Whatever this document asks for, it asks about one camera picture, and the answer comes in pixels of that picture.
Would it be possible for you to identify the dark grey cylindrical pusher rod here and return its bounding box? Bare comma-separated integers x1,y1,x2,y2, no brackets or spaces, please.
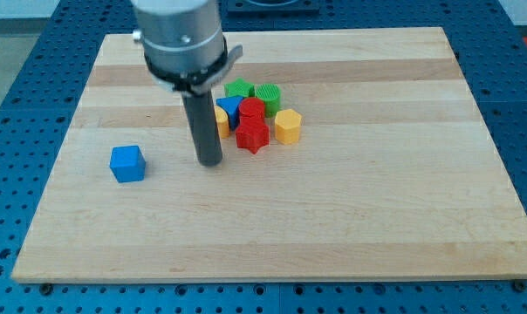
182,92,222,167

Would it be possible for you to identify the blue cube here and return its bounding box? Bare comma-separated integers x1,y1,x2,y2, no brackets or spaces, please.
109,146,146,183

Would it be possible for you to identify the green cylinder block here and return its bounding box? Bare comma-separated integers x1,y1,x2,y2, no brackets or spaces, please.
255,84,281,118

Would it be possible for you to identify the wooden board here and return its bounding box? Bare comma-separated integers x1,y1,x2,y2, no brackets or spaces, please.
11,27,527,283

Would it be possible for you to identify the blue triangle block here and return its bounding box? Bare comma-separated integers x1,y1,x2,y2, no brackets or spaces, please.
216,96,243,131

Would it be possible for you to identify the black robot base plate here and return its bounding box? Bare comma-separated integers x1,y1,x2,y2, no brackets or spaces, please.
224,0,321,14

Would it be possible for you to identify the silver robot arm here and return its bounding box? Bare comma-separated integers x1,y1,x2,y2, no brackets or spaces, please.
131,0,243,96

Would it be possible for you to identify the yellow hexagon block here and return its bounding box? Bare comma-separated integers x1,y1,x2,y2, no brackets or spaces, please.
274,109,302,145

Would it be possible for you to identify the red cylinder block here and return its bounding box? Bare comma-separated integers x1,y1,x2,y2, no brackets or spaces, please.
238,97,265,121

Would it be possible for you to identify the red star block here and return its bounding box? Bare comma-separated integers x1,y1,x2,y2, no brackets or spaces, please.
236,117,270,154

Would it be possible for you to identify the green star block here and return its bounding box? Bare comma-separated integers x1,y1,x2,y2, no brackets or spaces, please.
224,78,255,98

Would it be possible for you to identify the yellow cylinder block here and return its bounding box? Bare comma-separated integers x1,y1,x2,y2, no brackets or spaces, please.
214,106,230,139

